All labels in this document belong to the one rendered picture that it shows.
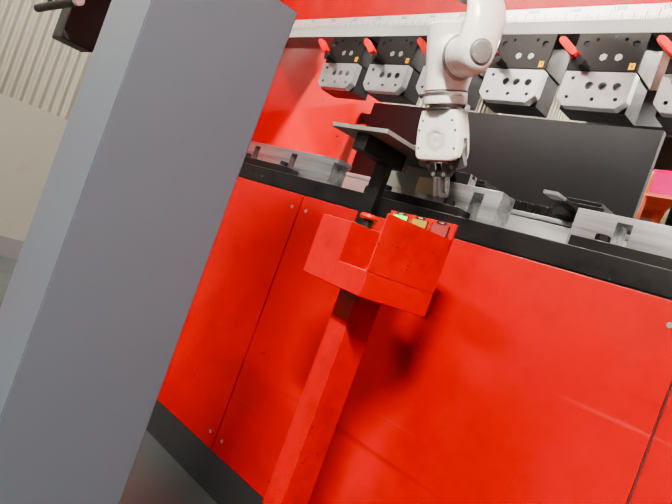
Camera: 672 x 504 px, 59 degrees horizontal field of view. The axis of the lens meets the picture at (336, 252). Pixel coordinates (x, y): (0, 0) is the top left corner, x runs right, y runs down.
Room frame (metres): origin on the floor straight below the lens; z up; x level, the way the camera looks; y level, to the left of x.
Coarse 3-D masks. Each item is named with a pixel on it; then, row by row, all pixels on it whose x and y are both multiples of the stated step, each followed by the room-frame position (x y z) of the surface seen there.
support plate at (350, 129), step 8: (344, 128) 1.38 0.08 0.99; (352, 128) 1.35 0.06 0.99; (360, 128) 1.33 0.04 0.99; (368, 128) 1.31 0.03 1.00; (376, 128) 1.30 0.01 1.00; (352, 136) 1.44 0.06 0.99; (376, 136) 1.34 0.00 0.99; (384, 136) 1.31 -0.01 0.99; (392, 136) 1.29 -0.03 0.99; (392, 144) 1.36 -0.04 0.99; (400, 144) 1.33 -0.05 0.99; (408, 144) 1.33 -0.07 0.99; (408, 152) 1.39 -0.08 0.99; (408, 160) 1.48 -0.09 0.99; (416, 160) 1.45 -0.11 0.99; (424, 168) 1.51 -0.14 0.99
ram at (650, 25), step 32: (288, 0) 2.08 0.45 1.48; (320, 0) 1.96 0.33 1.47; (352, 0) 1.84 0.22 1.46; (384, 0) 1.75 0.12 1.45; (416, 0) 1.66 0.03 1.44; (448, 0) 1.58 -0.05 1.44; (512, 0) 1.44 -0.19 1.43; (544, 0) 1.38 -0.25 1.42; (576, 0) 1.32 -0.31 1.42; (608, 0) 1.27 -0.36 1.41; (640, 0) 1.22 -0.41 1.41; (320, 32) 1.91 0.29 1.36; (352, 32) 1.81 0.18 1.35; (384, 32) 1.71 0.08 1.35; (416, 32) 1.63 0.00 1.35; (512, 32) 1.41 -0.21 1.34; (544, 32) 1.35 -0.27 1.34; (576, 32) 1.30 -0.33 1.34; (608, 32) 1.25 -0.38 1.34; (640, 32) 1.20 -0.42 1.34
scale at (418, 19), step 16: (384, 16) 1.73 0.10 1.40; (400, 16) 1.68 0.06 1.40; (416, 16) 1.64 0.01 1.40; (432, 16) 1.60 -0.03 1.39; (448, 16) 1.56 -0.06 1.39; (464, 16) 1.52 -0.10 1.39; (512, 16) 1.42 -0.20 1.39; (528, 16) 1.39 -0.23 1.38; (544, 16) 1.36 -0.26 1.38; (560, 16) 1.34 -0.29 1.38; (576, 16) 1.31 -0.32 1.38; (592, 16) 1.28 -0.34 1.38; (608, 16) 1.26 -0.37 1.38; (624, 16) 1.23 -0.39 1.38; (640, 16) 1.21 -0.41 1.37; (656, 16) 1.19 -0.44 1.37
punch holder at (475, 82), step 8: (424, 72) 1.56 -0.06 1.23; (424, 80) 1.56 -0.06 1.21; (472, 80) 1.49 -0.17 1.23; (480, 80) 1.51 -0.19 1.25; (416, 88) 1.57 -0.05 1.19; (424, 88) 1.55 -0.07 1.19; (472, 88) 1.50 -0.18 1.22; (472, 96) 1.51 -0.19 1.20; (480, 96) 1.53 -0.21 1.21; (472, 104) 1.51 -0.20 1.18
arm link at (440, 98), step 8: (424, 96) 1.18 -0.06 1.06; (432, 96) 1.15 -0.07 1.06; (440, 96) 1.14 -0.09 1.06; (448, 96) 1.14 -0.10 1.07; (456, 96) 1.14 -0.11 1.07; (464, 96) 1.15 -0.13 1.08; (424, 104) 1.18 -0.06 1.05; (432, 104) 1.17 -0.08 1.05; (440, 104) 1.15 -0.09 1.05; (448, 104) 1.15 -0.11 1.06; (456, 104) 1.15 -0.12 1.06; (464, 104) 1.16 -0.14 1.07
